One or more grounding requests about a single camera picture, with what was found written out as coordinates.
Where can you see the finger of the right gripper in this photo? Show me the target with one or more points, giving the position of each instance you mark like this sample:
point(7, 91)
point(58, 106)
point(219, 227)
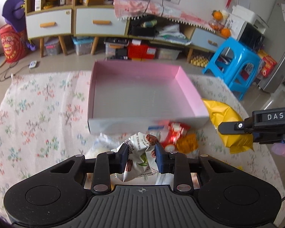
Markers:
point(236, 127)

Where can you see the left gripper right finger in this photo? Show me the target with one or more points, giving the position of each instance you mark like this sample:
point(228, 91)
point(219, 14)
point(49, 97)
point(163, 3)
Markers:
point(176, 164)

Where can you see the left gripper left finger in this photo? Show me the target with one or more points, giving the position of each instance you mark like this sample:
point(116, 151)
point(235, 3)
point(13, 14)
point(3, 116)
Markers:
point(106, 164)

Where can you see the yellow snack bag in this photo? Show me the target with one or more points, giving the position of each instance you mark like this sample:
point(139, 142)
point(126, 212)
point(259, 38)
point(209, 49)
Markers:
point(224, 118)

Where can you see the white pecan snack packet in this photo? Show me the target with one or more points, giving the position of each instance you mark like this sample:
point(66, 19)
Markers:
point(141, 167)

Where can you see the orange snack packet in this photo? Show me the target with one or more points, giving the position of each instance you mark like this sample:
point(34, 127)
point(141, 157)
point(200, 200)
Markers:
point(187, 144)

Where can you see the red white candy packet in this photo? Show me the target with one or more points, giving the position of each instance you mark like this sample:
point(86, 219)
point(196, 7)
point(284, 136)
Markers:
point(176, 131)

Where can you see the blue plastic stool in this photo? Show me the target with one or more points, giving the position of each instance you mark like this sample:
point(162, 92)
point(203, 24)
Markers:
point(231, 73)

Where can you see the pink cardboard box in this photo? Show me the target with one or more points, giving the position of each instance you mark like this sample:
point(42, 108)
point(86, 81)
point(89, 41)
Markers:
point(129, 96)

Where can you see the floral tablecloth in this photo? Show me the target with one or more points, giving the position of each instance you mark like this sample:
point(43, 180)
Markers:
point(43, 121)

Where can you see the silver refrigerator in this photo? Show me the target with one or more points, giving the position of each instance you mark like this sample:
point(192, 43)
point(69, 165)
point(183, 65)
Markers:
point(274, 45)

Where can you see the black microwave oven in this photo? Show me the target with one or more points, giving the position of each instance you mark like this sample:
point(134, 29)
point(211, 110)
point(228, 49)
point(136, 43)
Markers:
point(250, 37)

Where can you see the orange fruit lower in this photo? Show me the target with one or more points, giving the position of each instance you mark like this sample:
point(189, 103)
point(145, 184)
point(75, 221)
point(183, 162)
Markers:
point(225, 32)

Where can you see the orange fruit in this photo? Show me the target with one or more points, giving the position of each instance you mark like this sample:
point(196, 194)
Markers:
point(225, 32)
point(217, 15)

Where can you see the orange fruit upper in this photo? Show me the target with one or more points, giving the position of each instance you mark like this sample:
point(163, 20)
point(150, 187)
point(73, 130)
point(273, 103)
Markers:
point(217, 15)

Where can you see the red storage box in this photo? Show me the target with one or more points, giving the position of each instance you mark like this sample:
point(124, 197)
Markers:
point(142, 51)

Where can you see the clear bin blue lid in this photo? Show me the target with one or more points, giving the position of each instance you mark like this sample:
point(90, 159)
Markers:
point(82, 45)

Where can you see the low wooden tv stand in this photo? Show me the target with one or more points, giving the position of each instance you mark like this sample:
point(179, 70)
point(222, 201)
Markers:
point(191, 35)

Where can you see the red printed bucket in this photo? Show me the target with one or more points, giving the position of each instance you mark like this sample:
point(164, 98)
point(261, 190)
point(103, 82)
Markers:
point(13, 43)

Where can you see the pink checkered cloth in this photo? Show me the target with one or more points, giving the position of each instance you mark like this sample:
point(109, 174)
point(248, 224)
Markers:
point(125, 9)

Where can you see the wooden cabinet with drawers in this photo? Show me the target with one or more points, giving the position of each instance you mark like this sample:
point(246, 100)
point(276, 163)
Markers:
point(75, 19)

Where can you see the purple plush toy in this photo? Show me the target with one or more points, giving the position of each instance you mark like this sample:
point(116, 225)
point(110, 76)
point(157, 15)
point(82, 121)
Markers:
point(13, 12)

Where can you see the white power adapter with cable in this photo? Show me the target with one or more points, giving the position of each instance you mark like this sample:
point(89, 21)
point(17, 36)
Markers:
point(8, 74)

